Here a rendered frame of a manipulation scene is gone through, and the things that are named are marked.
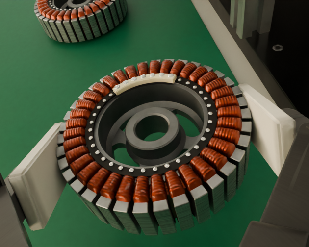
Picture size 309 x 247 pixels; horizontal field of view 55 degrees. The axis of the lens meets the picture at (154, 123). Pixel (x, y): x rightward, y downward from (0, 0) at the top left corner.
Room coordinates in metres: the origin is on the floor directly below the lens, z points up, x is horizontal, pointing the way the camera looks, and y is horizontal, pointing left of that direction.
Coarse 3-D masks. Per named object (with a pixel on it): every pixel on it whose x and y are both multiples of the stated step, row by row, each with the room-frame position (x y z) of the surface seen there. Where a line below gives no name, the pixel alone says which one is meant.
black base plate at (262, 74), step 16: (208, 0) 0.34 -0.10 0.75; (224, 0) 0.30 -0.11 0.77; (288, 0) 0.27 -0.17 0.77; (304, 0) 0.26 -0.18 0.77; (224, 16) 0.28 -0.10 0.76; (272, 16) 0.25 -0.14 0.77; (288, 16) 0.24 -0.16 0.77; (304, 16) 0.23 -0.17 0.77; (256, 32) 0.23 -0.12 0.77; (272, 32) 0.22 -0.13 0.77; (288, 32) 0.22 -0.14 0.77; (304, 32) 0.21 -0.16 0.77; (240, 48) 0.23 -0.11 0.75; (256, 48) 0.21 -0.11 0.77; (272, 48) 0.20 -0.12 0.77; (288, 48) 0.20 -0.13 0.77; (304, 48) 0.19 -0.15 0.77; (256, 64) 0.20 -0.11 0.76; (272, 64) 0.18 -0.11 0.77; (288, 64) 0.18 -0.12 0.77; (304, 64) 0.17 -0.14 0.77; (272, 80) 0.17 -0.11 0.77; (288, 80) 0.16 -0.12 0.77; (304, 80) 0.15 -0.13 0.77; (272, 96) 0.16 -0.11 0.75; (288, 96) 0.14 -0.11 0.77; (304, 96) 0.14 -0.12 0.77; (304, 112) 0.12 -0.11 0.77
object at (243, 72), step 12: (192, 0) 0.35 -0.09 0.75; (204, 0) 0.34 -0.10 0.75; (204, 12) 0.32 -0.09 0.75; (216, 24) 0.29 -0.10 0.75; (216, 36) 0.27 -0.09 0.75; (228, 36) 0.26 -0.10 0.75; (228, 48) 0.24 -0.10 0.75; (228, 60) 0.22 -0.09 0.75; (240, 60) 0.22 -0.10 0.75; (240, 72) 0.20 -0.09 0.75; (252, 72) 0.20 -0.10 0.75; (252, 84) 0.18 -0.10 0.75; (264, 96) 0.17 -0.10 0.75
